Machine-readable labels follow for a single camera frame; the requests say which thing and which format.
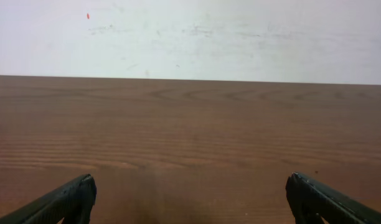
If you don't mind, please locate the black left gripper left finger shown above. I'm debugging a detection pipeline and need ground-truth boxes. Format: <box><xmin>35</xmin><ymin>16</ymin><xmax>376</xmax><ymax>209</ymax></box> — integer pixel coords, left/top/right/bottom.
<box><xmin>0</xmin><ymin>174</ymin><xmax>96</xmax><ymax>224</ymax></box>

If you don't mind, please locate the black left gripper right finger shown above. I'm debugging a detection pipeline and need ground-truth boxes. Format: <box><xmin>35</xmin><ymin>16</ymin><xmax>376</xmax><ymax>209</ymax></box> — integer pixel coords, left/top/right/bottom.
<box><xmin>285</xmin><ymin>172</ymin><xmax>381</xmax><ymax>224</ymax></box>

